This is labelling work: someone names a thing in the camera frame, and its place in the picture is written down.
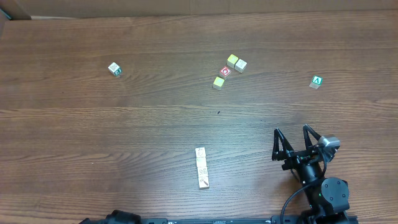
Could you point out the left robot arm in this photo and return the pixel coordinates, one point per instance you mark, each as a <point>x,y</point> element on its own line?
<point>116,217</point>

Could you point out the block with blue side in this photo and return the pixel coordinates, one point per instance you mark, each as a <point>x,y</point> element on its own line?
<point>202,172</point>

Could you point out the green letter block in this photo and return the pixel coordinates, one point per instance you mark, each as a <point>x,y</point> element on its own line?
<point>316,82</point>

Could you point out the red circle block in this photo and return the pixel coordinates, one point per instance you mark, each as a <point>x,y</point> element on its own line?
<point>225,72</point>

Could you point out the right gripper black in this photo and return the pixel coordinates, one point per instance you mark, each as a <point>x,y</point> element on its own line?
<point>300,157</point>

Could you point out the yellow block lower cluster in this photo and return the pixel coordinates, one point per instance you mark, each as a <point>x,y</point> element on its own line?
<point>218,83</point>

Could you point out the yellow block cluster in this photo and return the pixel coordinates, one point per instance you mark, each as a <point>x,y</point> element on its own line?
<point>231,61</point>
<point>218,83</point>

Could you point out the white block upper cluster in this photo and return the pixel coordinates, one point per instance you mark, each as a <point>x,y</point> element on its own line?
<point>240,65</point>

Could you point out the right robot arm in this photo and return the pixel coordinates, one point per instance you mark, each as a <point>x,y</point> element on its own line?
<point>328,198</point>

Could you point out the block with green side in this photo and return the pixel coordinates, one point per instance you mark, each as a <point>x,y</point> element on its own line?
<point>115,69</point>

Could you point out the yellow block upper cluster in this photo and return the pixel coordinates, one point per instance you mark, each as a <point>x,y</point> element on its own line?
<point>231,61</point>

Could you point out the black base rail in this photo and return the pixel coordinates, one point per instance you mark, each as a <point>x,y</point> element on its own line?
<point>290,219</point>

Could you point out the white patterned block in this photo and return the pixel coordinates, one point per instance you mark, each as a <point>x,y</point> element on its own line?
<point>200,152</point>

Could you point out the white block with brush picture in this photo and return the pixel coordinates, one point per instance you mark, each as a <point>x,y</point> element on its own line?
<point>203,182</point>

